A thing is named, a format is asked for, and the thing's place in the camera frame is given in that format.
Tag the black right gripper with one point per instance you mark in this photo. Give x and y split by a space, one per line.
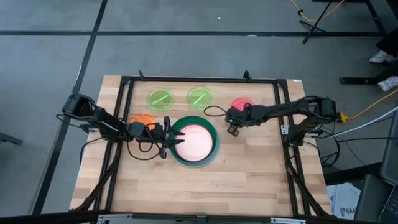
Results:
237 115

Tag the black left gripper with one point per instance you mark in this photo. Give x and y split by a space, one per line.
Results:
157 133

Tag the pale pink plastic plate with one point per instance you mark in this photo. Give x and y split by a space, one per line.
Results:
194 143

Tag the small red translucent plate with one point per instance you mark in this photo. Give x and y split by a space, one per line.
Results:
241 102

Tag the large dark green plate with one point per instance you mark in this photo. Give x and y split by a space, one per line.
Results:
194 164

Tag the small orange translucent plate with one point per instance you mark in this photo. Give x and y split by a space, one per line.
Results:
143 119

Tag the small green translucent plate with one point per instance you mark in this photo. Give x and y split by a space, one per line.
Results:
160 99
200 98

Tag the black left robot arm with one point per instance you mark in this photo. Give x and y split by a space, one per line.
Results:
102 121

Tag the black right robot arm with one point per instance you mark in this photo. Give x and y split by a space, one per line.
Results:
289 109

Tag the small white table sticker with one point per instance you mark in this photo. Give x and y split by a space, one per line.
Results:
297 80

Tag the white printed paper box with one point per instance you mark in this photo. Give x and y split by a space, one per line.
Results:
343 199

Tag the black tripod stand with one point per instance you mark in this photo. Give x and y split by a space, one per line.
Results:
314 26

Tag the black floor base bar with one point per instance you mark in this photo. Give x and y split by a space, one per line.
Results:
360 80

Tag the black horizontal rig bar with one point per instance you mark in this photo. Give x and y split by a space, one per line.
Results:
46 217

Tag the dark grey computer case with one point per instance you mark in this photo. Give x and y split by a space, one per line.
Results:
371 199

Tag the dark grey monitor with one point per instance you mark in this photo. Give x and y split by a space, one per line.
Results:
391 149

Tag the person's white shoe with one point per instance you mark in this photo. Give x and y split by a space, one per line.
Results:
381 57
388 83

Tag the grey chair leg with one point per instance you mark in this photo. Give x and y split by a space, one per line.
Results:
11 139

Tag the black keyboard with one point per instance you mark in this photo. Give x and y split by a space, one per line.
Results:
391 207

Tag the person's leg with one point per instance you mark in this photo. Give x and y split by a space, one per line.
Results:
388 42

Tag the black metal table frame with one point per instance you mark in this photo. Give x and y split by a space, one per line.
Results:
202 79

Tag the silver metal bracket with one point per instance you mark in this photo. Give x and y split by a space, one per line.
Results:
287 221
112 218

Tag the black desk frame leg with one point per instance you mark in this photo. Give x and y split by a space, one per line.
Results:
376 17

